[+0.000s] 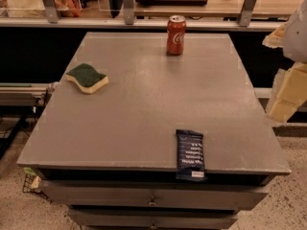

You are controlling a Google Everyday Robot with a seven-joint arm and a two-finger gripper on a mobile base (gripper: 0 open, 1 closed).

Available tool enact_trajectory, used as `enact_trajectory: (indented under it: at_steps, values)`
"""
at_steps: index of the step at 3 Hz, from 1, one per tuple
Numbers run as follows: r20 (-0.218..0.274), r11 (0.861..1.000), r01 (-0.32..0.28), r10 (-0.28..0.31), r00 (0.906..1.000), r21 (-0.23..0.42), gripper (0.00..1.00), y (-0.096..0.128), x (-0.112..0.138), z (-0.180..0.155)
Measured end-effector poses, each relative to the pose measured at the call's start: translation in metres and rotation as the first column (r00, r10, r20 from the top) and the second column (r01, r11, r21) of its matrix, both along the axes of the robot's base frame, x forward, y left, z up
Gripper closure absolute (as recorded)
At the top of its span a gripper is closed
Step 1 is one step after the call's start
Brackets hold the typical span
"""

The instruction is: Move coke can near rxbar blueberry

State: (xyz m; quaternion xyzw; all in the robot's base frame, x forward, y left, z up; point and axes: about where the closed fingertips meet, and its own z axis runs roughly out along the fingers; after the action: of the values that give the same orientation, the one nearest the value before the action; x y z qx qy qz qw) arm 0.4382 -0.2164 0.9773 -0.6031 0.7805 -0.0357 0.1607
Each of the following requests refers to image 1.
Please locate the orange snack bag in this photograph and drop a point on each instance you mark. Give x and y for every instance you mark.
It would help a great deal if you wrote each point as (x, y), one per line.
(68, 8)

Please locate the upper grey drawer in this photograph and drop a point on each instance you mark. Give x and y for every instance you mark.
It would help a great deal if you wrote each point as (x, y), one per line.
(177, 196)

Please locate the blue rxbar wrapper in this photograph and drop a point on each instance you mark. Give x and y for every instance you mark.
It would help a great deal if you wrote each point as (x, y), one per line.
(190, 159)

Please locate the metal rail left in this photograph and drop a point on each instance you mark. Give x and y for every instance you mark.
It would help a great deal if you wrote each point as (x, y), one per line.
(24, 94)

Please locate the wire basket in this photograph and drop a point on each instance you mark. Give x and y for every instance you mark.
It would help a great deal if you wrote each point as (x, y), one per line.
(31, 186)

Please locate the grey drawer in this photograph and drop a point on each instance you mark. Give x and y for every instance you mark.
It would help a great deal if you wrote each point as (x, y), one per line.
(177, 196)
(152, 220)

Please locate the lower grey drawer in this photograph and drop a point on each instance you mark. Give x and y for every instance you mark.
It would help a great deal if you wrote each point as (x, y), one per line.
(152, 220)

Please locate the green yellow sponge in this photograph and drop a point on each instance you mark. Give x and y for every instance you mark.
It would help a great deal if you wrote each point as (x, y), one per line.
(87, 78)

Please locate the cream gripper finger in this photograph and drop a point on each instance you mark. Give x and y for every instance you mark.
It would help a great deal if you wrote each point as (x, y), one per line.
(275, 39)
(289, 93)

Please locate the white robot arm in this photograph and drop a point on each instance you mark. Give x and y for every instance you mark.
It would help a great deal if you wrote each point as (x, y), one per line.
(295, 37)

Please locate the red coke can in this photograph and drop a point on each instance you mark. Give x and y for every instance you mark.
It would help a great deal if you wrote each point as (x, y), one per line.
(176, 27)

